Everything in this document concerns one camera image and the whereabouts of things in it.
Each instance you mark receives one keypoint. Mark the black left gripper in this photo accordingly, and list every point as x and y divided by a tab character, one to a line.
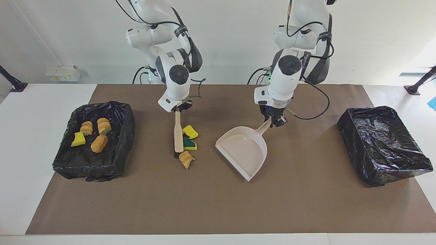
272	110

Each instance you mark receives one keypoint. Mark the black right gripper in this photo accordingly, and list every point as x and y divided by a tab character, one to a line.
184	104

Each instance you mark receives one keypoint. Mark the notched yellow sponge piece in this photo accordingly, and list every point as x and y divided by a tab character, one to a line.
190	132

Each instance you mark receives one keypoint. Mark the beige hand brush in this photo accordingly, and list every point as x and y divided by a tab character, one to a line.
178	136

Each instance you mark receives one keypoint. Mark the green and yellow sponge piece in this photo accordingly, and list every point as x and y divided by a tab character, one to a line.
190	144

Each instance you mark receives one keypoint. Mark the beige plastic dustpan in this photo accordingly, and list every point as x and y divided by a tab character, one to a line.
243	149

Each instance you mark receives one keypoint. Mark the curled orange croissant piece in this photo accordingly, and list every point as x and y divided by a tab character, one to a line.
186	159

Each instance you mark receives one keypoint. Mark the pale bread piece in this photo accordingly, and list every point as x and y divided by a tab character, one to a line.
104	126

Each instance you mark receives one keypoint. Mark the brown bread roll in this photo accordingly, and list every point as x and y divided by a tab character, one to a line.
99	144

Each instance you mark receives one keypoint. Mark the striped croissant piece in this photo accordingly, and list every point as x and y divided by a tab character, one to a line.
86	128

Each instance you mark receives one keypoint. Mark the small yellow sponge piece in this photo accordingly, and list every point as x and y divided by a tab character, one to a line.
78	140

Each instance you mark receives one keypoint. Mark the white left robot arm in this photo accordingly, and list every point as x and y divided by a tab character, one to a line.
287	75

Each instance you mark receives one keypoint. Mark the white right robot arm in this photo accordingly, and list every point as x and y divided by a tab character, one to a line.
177	78

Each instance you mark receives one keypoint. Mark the bin with black bag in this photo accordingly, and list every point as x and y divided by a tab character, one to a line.
381	143
112	160

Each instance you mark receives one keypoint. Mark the brown table mat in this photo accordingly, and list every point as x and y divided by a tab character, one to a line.
218	211

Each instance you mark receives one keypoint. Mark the blue object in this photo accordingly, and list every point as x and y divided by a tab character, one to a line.
433	103

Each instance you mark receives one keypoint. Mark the white wall socket box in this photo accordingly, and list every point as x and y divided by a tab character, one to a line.
63	73

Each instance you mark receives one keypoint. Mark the black camera stand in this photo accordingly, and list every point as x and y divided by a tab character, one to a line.
18	87
413	90

